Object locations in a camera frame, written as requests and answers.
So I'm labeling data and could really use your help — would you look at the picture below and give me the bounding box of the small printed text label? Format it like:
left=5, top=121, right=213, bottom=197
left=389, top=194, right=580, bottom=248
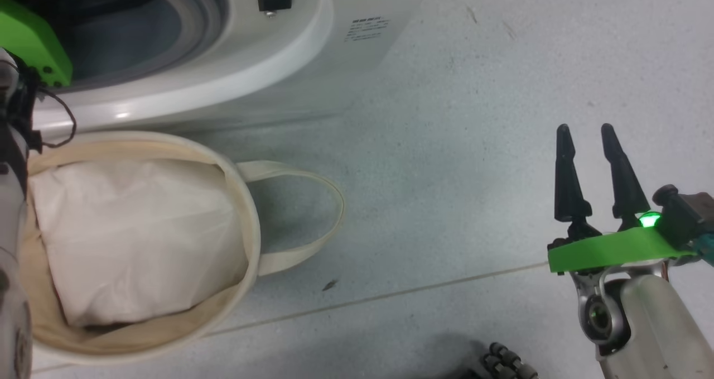
left=344, top=16, right=390, bottom=42

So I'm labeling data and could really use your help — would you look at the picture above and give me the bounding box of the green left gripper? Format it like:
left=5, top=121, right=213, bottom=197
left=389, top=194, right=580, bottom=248
left=0, top=0, right=73, bottom=88

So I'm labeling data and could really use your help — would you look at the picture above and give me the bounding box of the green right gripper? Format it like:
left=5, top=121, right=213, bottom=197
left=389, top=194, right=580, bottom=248
left=548, top=123, right=698, bottom=274

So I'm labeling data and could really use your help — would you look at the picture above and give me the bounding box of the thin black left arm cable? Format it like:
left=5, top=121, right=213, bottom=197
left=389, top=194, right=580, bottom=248
left=31, top=86, right=78, bottom=148

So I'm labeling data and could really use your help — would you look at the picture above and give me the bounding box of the white front-load washing machine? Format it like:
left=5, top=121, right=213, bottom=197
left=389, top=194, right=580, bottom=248
left=0, top=0, right=438, bottom=141

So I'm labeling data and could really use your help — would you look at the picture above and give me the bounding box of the grey rubber door gasket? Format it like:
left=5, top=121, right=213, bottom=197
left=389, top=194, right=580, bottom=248
left=56, top=0, right=230, bottom=92

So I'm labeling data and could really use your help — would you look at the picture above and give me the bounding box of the teal right cable connector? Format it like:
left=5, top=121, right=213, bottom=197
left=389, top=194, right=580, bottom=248
left=693, top=235, right=714, bottom=266

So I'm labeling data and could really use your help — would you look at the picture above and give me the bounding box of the cream canvas laundry basket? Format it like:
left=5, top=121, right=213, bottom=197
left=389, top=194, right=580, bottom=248
left=17, top=131, right=345, bottom=366

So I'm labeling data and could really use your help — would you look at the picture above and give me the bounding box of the white cushion basket filler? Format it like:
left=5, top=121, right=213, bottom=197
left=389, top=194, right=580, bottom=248
left=29, top=159, right=249, bottom=328

